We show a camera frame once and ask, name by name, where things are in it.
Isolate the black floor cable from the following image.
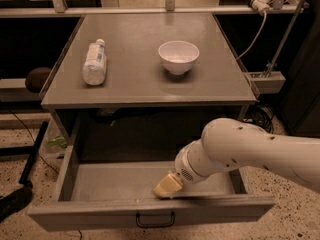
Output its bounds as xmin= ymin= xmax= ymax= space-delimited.
xmin=9 ymin=111 xmax=84 ymax=240

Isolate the white ceramic bowl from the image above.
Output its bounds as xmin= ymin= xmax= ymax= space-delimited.
xmin=158 ymin=41 xmax=200 ymax=75

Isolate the white power cable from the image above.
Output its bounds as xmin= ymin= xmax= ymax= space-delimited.
xmin=235 ymin=10 xmax=269 ymax=62

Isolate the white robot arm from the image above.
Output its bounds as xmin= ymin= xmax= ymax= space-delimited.
xmin=153 ymin=118 xmax=320 ymax=198

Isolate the grey drawer cabinet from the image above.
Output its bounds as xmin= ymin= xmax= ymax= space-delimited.
xmin=39 ymin=12 xmax=258 ymax=145

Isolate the green plastic item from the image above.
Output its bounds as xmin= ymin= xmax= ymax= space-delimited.
xmin=47 ymin=136 xmax=67 ymax=148

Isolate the grey top drawer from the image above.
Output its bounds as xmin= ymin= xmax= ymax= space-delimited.
xmin=28 ymin=110 xmax=274 ymax=231

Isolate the grey metal rail block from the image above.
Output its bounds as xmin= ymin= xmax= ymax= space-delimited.
xmin=244 ymin=71 xmax=286 ymax=95

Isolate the brown round object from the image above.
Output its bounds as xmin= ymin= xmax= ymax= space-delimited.
xmin=25 ymin=67 xmax=51 ymax=93

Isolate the black cable bundle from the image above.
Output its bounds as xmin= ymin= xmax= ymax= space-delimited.
xmin=244 ymin=102 xmax=275 ymax=134

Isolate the black bar on floor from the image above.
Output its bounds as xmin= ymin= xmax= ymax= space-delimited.
xmin=19 ymin=122 xmax=48 ymax=186

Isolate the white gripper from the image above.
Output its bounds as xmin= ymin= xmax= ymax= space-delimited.
xmin=152 ymin=140 xmax=217 ymax=198

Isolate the clear plastic water bottle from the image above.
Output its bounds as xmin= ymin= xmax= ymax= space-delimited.
xmin=82 ymin=39 xmax=107 ymax=86

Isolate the metal support rod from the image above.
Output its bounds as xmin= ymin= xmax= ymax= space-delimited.
xmin=261 ymin=0 xmax=305 ymax=78

